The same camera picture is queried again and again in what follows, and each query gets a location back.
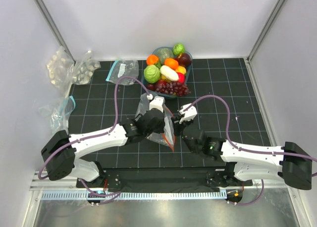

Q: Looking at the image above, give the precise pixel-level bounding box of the large green cabbage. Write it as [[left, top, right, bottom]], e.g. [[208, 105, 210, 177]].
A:
[[144, 65, 160, 83]]

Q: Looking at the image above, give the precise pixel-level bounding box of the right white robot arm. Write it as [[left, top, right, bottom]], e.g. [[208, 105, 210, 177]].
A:
[[172, 116, 313, 190]]

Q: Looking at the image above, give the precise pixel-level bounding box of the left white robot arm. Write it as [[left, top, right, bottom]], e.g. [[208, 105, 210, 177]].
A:
[[38, 108, 165, 187]]

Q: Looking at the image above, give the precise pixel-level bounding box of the dark red plum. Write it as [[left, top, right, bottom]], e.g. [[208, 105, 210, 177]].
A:
[[177, 53, 192, 67]]

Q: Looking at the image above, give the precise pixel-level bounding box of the bag of white pieces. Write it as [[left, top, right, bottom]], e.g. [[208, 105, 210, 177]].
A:
[[72, 51, 101, 85], [47, 46, 74, 97]]

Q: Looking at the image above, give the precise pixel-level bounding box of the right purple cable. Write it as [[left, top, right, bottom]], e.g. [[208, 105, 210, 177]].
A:
[[183, 94, 317, 178]]

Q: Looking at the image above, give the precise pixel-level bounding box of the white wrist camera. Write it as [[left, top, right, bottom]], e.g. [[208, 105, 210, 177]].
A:
[[179, 104, 198, 123], [149, 96, 165, 113]]

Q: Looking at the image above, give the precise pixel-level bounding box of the orange fruit centre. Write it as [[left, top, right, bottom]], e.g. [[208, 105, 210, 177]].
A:
[[164, 57, 179, 70]]

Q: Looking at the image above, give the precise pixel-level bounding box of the orange fruit left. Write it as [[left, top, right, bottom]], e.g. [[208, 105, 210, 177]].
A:
[[146, 55, 159, 65]]

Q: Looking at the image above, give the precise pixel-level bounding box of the red apple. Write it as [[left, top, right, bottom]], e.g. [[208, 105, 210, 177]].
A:
[[177, 72, 186, 84]]

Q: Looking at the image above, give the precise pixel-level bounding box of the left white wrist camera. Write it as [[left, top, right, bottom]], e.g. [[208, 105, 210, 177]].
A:
[[149, 96, 165, 113]]

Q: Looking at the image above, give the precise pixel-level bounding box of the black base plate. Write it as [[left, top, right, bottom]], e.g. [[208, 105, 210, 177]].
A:
[[85, 167, 252, 193]]

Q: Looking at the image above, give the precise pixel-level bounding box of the yellow fruit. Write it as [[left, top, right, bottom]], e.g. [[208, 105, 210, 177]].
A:
[[175, 66, 187, 75]]

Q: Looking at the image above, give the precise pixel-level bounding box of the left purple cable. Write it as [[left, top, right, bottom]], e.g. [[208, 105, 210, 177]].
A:
[[37, 76, 153, 180]]

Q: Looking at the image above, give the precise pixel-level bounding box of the aluminium cable rail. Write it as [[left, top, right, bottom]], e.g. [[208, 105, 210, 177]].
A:
[[41, 190, 227, 201]]

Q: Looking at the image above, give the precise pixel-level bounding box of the clear bag with orange zipper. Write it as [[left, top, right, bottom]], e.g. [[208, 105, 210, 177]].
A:
[[136, 93, 175, 152]]

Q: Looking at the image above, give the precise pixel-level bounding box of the purple cable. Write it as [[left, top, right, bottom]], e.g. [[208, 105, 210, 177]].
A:
[[37, 76, 153, 180], [183, 94, 317, 178]]

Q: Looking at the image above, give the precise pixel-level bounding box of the small green cabbage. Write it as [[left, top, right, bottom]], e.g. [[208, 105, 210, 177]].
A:
[[172, 43, 186, 56]]

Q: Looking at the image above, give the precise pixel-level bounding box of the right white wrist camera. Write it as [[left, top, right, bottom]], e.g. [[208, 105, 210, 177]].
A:
[[179, 104, 198, 123]]

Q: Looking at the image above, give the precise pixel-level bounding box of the clear bag with blue zipper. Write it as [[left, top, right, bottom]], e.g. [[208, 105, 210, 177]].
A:
[[106, 58, 139, 84]]

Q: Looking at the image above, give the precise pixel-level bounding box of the teal fruit bowl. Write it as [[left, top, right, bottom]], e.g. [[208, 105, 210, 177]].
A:
[[142, 43, 193, 99]]

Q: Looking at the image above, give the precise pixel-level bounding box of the crumpled clear bag blue zipper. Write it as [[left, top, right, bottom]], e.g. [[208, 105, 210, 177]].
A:
[[38, 96, 76, 137]]

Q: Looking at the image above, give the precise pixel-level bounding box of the orange fruit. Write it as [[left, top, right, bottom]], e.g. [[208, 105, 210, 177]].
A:
[[164, 57, 179, 70], [146, 55, 159, 65]]

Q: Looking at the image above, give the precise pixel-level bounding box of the grey green melon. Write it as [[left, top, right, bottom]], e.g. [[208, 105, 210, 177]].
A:
[[154, 47, 174, 65]]

